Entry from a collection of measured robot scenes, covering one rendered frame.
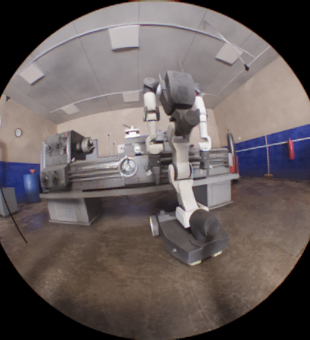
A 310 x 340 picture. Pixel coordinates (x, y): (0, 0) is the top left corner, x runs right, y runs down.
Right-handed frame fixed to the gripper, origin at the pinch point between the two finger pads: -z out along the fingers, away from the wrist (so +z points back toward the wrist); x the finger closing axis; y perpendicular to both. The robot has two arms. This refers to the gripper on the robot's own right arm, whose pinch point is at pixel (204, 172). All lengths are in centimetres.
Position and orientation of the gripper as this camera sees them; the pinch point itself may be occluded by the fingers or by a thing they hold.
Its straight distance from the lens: 107.4
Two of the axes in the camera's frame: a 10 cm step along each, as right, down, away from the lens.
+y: -9.8, 1.0, -1.5
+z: -0.7, -9.8, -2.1
